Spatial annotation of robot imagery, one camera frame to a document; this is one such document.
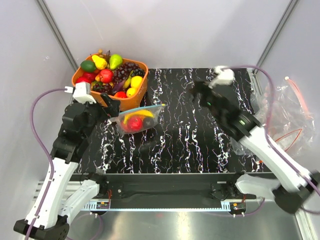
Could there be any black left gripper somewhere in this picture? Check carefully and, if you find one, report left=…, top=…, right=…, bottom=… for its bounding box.
left=80, top=93, right=121, bottom=138

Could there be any clear blue zip top bag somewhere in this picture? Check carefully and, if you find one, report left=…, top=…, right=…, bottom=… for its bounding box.
left=109, top=103, right=167, bottom=135

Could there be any red toy apple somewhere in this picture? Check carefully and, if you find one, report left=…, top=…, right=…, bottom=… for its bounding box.
left=99, top=69, right=114, bottom=84
left=75, top=76, right=93, bottom=84
left=127, top=115, right=143, bottom=131

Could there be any yellow toy banana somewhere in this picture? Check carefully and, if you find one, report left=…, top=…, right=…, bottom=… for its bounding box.
left=123, top=109, right=154, bottom=124

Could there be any dark purple toy plum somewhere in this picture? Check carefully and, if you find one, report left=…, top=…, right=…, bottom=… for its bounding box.
left=143, top=117, right=155, bottom=129

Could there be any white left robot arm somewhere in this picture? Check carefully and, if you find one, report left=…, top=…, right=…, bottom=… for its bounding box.
left=13, top=93, right=120, bottom=240

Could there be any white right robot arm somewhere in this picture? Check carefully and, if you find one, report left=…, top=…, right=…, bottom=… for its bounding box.
left=190, top=81, right=320, bottom=215

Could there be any small red toy fruit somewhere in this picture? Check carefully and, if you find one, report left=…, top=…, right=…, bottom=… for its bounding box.
left=114, top=91, right=127, bottom=99

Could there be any purple toy eggplant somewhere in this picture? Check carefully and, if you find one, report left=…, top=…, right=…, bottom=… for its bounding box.
left=111, top=81, right=125, bottom=95

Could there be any small yellow toy lemon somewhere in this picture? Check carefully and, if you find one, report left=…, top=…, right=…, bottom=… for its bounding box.
left=126, top=87, right=138, bottom=98

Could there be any orange plastic fruit basket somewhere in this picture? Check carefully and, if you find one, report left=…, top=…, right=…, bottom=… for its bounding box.
left=71, top=58, right=149, bottom=111

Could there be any purple toy grape bunch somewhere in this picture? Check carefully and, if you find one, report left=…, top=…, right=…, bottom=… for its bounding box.
left=112, top=62, right=139, bottom=84

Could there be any dark toy blackberry cluster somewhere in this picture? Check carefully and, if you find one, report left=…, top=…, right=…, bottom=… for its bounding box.
left=130, top=68, right=146, bottom=78

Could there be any yellow toy pear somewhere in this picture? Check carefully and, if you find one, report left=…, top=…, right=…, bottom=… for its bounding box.
left=91, top=55, right=108, bottom=70

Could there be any green toy pear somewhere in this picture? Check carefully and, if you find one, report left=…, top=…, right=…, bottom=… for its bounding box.
left=109, top=53, right=123, bottom=70

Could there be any green toy lime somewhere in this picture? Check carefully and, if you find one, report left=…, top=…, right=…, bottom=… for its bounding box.
left=80, top=60, right=97, bottom=73

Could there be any black marble pattern mat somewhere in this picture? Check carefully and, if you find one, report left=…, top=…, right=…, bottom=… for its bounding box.
left=75, top=68, right=267, bottom=174

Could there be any pile of spare plastic bags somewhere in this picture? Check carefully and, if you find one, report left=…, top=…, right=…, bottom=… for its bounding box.
left=231, top=76, right=315, bottom=158

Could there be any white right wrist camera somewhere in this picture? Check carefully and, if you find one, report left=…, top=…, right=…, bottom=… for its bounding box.
left=208, top=65, right=235, bottom=89

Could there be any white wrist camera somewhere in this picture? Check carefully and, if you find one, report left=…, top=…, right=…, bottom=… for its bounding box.
left=64, top=82, right=96, bottom=104
left=208, top=65, right=235, bottom=89

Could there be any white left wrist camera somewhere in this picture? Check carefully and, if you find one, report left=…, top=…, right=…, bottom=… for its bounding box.
left=64, top=82, right=96, bottom=104

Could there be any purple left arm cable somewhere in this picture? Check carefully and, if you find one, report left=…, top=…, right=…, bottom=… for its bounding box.
left=24, top=86, right=105, bottom=240

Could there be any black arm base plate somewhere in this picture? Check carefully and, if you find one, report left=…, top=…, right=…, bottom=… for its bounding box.
left=100, top=173, right=243, bottom=200

